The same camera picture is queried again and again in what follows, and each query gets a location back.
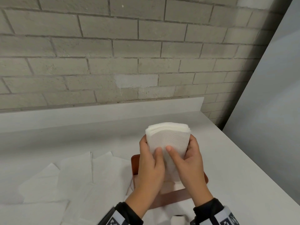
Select person's left hand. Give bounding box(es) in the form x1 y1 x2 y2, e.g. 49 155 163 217
136 135 166 193

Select person's right hand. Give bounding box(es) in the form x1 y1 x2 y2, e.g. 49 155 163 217
166 134 207 189

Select stack of white napkins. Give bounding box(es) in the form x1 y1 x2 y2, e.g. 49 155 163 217
145 122 191 183

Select person's left forearm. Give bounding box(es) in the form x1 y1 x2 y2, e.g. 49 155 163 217
97 188 162 225

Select person's right forearm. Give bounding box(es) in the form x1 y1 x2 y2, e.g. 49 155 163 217
186 182 240 225

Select brown napkin holder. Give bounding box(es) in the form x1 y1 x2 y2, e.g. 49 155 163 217
130 155 209 209

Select white rounded object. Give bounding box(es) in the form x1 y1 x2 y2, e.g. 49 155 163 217
170 214 190 225

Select spread of loose paper sheets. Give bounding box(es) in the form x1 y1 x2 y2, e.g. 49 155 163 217
0 151 196 225

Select white marker wrist band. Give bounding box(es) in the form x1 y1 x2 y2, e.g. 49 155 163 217
103 207 125 225
214 206 239 225

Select white counter backsplash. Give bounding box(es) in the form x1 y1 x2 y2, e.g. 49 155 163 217
0 97 205 134

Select white side panel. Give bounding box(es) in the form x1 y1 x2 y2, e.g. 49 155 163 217
221 0 300 210

